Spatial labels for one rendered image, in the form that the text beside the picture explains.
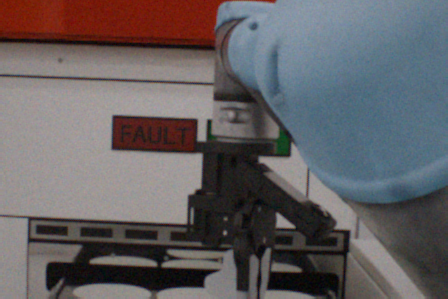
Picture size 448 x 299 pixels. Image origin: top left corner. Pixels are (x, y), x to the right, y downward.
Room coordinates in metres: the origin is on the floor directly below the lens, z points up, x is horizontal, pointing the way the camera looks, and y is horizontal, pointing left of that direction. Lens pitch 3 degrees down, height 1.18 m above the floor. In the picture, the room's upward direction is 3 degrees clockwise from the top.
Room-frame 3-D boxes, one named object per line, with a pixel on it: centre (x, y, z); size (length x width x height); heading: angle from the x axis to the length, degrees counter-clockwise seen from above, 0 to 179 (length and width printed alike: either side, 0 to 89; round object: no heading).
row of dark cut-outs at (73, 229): (1.26, 0.05, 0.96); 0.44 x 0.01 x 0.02; 92
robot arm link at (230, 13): (1.02, -0.02, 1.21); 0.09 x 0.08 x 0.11; 8
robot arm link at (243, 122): (1.02, -0.02, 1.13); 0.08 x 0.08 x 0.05
